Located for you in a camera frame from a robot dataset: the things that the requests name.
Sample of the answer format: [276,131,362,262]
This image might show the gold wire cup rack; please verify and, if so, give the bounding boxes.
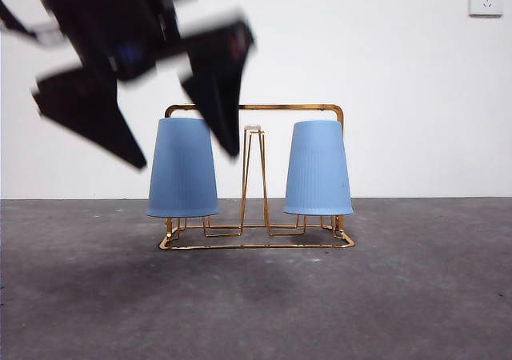
[158,103,356,251]

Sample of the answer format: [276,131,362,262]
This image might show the blue ribbed plastic cup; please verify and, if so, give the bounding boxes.
[145,116,221,218]

